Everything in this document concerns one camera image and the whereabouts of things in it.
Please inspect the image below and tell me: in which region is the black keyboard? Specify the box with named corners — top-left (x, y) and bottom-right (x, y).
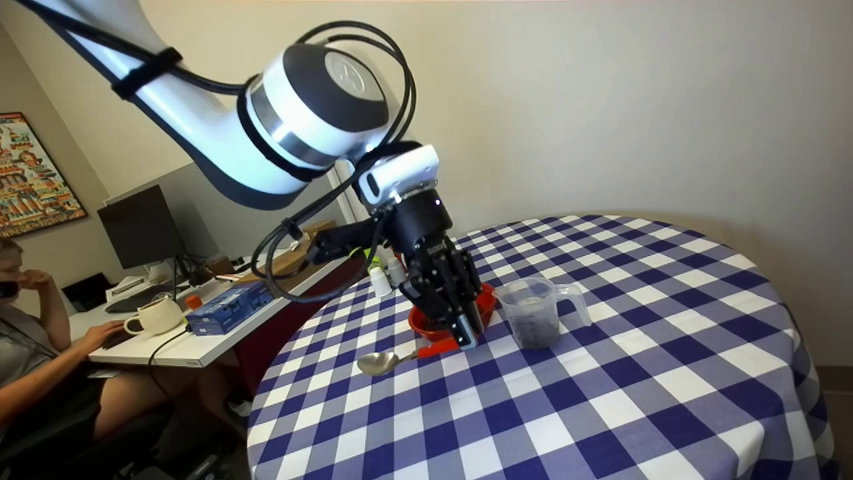
top-left (105, 285), bottom-right (178, 314)

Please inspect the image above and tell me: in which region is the blue box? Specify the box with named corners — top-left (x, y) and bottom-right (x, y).
top-left (185, 281), bottom-right (274, 338)

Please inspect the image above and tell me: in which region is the person left hand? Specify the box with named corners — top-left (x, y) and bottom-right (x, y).
top-left (6, 266), bottom-right (57, 298)

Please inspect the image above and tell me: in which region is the blue white checkered tablecloth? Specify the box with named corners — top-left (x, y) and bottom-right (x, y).
top-left (245, 210), bottom-right (837, 480)

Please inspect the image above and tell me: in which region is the black desk cable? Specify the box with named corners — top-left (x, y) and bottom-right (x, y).
top-left (144, 323), bottom-right (196, 403)

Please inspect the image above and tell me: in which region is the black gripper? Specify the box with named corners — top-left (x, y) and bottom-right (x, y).
top-left (381, 187), bottom-right (490, 346)

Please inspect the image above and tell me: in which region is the red plastic bowl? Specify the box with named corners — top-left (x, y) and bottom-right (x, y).
top-left (406, 281), bottom-right (498, 363)

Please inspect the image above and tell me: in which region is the person right forearm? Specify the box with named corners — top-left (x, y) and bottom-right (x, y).
top-left (0, 338), bottom-right (94, 425)

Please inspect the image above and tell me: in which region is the person left forearm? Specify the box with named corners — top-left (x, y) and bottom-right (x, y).
top-left (33, 281), bottom-right (76, 355)

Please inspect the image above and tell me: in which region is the red handled metal spoon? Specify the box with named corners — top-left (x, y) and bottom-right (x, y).
top-left (354, 341), bottom-right (422, 379)

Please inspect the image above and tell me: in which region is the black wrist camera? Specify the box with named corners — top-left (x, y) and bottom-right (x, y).
top-left (303, 222), bottom-right (387, 266)

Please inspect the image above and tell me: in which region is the plain white desk mug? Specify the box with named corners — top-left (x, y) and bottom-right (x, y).
top-left (124, 294), bottom-right (186, 338)

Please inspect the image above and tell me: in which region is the seated person grey shirt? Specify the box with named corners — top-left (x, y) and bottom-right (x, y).
top-left (0, 238), bottom-right (237, 450)

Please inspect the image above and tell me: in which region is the person right hand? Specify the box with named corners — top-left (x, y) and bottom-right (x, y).
top-left (77, 317), bottom-right (128, 355)

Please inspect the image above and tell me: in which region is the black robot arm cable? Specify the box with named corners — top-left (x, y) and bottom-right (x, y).
top-left (247, 22), bottom-right (422, 305)

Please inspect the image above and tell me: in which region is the clear plastic measuring cup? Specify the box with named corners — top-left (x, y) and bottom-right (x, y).
top-left (490, 275), bottom-right (594, 353)

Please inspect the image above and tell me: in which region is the white office desk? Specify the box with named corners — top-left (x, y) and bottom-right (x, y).
top-left (65, 238), bottom-right (369, 371)

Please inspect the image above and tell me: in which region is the framed colourful wall picture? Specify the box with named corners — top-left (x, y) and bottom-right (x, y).
top-left (0, 109), bottom-right (90, 246)

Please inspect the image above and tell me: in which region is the black office chair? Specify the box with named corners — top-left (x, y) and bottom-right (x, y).
top-left (0, 389), bottom-right (223, 480)

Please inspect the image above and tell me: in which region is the long cardboard box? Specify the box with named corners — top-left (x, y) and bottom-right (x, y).
top-left (237, 238), bottom-right (358, 298)

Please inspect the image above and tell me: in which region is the black computer monitor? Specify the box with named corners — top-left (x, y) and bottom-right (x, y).
top-left (96, 183), bottom-right (196, 273)

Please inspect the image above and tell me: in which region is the black case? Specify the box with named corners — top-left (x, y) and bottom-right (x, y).
top-left (61, 273), bottom-right (116, 314)

